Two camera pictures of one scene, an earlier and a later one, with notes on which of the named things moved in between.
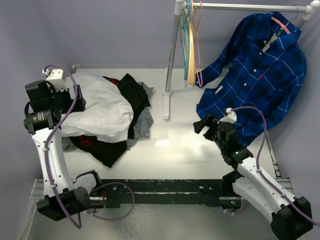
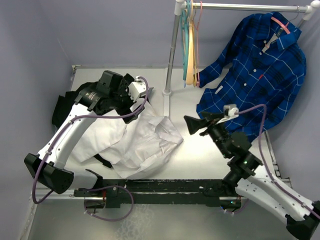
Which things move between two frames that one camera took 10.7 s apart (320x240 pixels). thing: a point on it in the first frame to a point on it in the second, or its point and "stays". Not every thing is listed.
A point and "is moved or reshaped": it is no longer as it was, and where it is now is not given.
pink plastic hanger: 281,25 stays
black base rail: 166,192 stays
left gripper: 79,105 to 127,111
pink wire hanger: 197,26 is moved or reshaped
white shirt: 108,115 is moved or reshaped
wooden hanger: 191,57 stays
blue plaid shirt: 257,78 stays
